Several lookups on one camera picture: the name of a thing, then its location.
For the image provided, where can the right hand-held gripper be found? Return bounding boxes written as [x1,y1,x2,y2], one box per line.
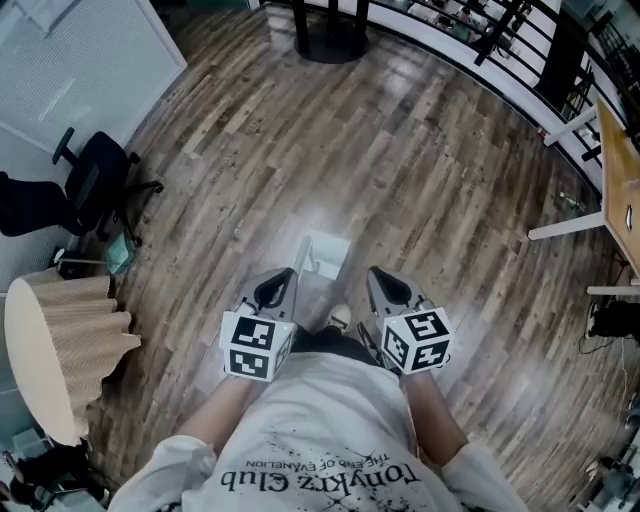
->
[367,266,455,375]

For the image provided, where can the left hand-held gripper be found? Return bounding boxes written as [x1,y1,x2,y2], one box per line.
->
[219,268,300,384]

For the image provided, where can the person's right forearm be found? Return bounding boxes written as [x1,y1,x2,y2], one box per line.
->
[399,367,469,464]

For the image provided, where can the person's left forearm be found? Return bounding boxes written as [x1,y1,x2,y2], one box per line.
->
[174,372,266,451]

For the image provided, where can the white canvas sneaker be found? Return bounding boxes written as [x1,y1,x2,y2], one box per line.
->
[329,304,354,331]

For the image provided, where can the black trousers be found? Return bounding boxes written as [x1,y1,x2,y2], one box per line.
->
[292,327,381,366]

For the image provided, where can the white printed t-shirt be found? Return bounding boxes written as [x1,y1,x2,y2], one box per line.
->
[107,349,529,512]

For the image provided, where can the green translucent container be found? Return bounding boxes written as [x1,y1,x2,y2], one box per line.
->
[107,234,136,274]

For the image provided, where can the round table with beige cloth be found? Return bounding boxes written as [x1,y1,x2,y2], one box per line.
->
[29,272,144,431]

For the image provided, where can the white thin rod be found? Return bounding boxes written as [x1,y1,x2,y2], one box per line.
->
[52,247,109,266]

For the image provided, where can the black office chair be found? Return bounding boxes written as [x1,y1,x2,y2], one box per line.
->
[0,127,165,247]

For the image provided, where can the round white table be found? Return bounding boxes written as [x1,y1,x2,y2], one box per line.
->
[3,277,89,446]

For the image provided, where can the black round table base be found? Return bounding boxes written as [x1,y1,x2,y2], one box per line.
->
[292,0,371,64]

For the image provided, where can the wooden desk white legs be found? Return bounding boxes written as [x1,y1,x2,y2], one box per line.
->
[527,97,640,297]

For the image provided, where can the white cluttered workbench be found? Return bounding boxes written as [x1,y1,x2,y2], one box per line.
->
[584,394,640,512]

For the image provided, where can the black metal railing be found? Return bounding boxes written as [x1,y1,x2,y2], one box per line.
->
[369,0,640,166]

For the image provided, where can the black box with cable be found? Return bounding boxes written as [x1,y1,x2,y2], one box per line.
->
[579,297,640,354]

